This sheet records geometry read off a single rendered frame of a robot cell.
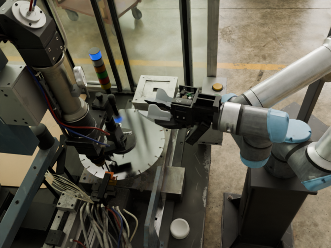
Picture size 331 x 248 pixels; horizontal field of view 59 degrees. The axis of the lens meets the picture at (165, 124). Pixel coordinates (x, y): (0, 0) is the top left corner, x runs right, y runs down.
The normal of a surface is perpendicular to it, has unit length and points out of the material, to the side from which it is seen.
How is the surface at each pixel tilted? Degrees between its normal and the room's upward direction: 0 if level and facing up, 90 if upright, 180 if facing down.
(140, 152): 0
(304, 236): 0
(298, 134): 8
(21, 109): 90
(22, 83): 90
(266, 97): 49
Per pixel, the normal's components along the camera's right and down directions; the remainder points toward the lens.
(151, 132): -0.10, -0.63
